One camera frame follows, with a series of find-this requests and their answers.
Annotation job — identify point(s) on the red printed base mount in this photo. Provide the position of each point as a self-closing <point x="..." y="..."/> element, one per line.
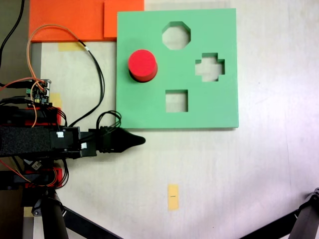
<point x="58" y="174"/>
<point x="59" y="117"/>

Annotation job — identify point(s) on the yellow masking tape strip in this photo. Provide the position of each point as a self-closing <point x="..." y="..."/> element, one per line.
<point x="28" y="211"/>
<point x="69" y="46"/>
<point x="56" y="99"/>

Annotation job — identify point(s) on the yellow marker tape with line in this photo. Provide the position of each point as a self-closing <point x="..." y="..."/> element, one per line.
<point x="173" y="201"/>

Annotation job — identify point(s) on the red cylinder block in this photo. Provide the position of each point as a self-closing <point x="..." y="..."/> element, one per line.
<point x="142" y="63"/>

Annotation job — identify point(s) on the large orange flat block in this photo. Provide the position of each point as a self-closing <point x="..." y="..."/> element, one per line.
<point x="64" y="15"/>

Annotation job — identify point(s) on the circuit board with connectors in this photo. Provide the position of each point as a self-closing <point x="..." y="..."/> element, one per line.
<point x="40" y="95"/>

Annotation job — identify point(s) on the green shape sorter board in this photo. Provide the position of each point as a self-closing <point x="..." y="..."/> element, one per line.
<point x="179" y="74"/>

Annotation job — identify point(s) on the thick black tripod leg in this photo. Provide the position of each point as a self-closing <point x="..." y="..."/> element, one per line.
<point x="305" y="221"/>
<point x="53" y="224"/>

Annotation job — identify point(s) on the thin black tripod strut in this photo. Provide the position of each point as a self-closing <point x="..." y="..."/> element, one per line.
<point x="84" y="225"/>
<point x="279" y="225"/>

